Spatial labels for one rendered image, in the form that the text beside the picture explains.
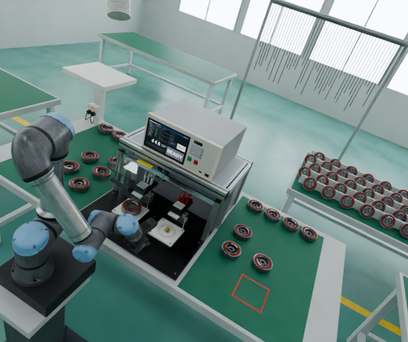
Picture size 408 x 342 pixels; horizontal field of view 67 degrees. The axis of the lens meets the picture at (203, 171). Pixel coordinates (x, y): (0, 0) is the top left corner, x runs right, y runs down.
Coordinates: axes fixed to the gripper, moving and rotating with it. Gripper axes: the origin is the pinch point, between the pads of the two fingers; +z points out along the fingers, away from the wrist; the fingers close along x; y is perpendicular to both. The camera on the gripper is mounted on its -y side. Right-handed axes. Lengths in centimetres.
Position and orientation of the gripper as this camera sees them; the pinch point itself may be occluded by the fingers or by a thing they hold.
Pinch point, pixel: (144, 241)
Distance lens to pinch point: 154.8
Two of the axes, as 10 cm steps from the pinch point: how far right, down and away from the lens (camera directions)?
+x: 7.6, 5.8, -2.9
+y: -6.5, 6.7, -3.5
